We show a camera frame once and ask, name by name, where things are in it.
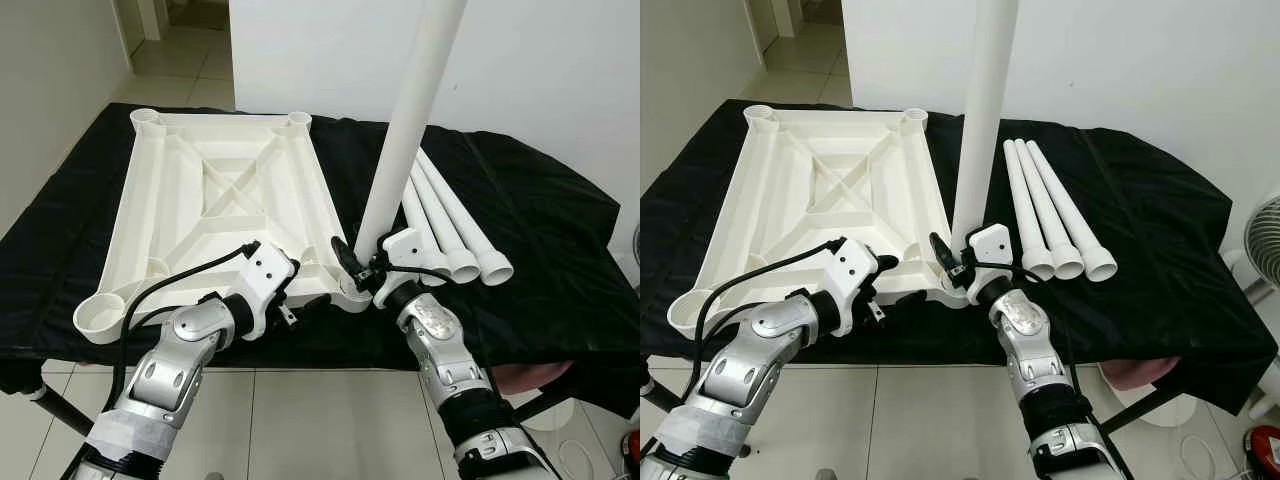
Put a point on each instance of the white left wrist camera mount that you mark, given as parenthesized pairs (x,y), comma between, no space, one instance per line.
(850,270)
(268,275)

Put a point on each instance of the red round object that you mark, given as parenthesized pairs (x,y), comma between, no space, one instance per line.
(633,450)
(1268,445)

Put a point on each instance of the white plastic table top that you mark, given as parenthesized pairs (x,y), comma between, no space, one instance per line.
(800,170)
(180,170)

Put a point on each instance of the white plastic table leg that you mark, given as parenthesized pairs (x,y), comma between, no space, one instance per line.
(1047,210)
(440,215)
(1070,210)
(983,120)
(463,215)
(411,120)
(421,215)
(1026,210)

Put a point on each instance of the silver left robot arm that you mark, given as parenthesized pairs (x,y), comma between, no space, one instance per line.
(745,370)
(170,370)

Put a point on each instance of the white round fan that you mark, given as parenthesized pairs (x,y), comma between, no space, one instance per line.
(636,250)
(1258,240)

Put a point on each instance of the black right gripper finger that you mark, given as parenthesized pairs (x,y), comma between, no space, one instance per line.
(946,262)
(350,268)

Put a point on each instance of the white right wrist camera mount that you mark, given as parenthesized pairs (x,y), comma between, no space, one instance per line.
(990,248)
(403,250)

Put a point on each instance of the black tablecloth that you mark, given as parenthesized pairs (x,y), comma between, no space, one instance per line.
(1170,260)
(560,260)

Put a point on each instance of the pink rounded object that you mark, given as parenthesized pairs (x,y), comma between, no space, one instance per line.
(1140,374)
(530,377)

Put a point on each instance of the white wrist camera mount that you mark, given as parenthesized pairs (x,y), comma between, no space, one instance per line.
(990,248)
(850,270)
(268,275)
(403,250)

